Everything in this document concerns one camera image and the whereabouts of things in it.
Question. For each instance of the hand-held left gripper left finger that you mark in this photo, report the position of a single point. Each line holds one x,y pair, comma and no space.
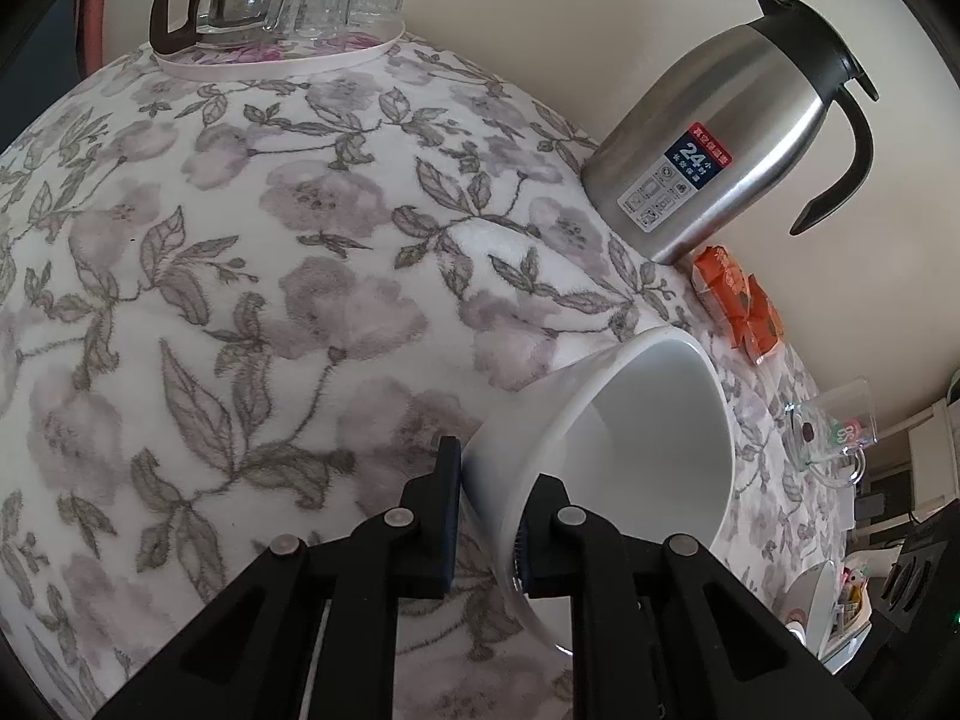
448,517

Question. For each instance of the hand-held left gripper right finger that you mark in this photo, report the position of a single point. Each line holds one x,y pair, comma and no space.
551,532

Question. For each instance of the white plastic cup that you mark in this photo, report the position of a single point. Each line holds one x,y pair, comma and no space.
637,427

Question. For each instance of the white bowl with red pattern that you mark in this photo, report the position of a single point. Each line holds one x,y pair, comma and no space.
814,600

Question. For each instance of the white shelf unit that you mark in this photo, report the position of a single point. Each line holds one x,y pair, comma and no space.
926,457

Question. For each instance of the clear glass mug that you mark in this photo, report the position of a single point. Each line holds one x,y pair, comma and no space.
829,431

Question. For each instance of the orange snack packet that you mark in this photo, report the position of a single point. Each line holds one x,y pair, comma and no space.
739,300

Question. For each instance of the stainless steel thermos jug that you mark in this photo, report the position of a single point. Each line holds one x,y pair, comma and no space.
712,127

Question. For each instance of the white round tray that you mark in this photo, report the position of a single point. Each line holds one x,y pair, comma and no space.
300,58

